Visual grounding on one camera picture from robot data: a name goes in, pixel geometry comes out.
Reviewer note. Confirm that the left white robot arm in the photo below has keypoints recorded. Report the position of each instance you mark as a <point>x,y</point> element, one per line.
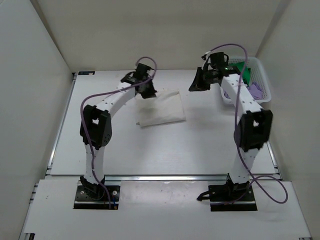
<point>96,120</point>

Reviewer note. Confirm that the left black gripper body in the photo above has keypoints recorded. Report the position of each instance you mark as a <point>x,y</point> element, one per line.
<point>146,89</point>

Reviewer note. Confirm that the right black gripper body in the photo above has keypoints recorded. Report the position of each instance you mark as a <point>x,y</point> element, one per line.
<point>201,80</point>

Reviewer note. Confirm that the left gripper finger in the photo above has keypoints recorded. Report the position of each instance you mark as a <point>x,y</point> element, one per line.
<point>150,87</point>
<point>147,94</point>

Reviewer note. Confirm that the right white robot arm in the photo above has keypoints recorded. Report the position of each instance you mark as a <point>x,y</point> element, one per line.
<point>252,122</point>

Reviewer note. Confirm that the white plastic basket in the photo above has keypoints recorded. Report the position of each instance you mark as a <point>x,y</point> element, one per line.
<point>257,75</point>

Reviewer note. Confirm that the cream white t-shirt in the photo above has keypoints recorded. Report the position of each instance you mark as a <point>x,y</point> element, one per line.
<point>165,108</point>

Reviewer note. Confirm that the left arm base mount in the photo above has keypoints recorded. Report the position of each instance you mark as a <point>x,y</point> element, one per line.
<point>92,196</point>

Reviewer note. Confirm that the purple t-shirt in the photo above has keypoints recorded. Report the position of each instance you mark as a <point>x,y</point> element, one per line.
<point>256,90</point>

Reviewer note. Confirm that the green t-shirt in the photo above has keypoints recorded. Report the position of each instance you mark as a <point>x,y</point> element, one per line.
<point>246,76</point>

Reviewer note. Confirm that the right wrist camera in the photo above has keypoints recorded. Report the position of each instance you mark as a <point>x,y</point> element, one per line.
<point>206,55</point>

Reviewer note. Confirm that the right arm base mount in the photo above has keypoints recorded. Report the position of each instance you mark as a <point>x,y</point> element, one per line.
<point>230,197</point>

